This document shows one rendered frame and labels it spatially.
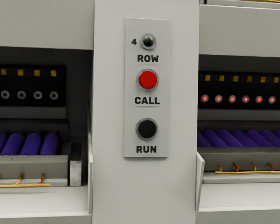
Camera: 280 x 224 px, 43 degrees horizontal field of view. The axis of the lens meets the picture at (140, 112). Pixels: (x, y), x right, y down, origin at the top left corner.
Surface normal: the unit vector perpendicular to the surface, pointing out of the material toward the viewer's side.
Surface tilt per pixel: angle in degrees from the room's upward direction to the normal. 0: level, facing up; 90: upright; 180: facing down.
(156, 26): 90
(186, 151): 90
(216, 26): 106
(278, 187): 16
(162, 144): 90
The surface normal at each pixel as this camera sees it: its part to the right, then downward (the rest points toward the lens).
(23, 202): 0.06, -0.96
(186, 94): 0.16, 0.02
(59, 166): 0.15, 0.29
